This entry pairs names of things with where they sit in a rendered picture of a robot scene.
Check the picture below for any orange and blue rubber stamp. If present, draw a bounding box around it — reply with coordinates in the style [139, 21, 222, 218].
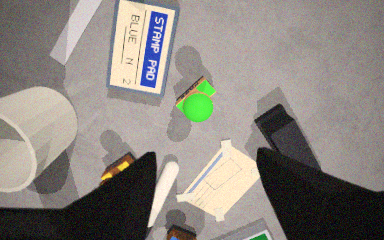
[166, 225, 197, 240]

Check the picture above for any grey flat bar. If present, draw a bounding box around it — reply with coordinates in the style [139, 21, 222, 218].
[50, 0, 103, 66]

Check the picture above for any cream rounded cylinder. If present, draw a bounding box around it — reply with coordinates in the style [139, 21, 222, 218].
[145, 162, 179, 239]

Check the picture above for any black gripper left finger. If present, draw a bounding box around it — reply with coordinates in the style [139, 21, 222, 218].
[0, 152, 157, 240]

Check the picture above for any cream cup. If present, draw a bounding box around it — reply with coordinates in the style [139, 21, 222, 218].
[0, 86, 78, 192]

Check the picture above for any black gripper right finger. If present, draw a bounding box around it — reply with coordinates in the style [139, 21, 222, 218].
[256, 147, 384, 240]

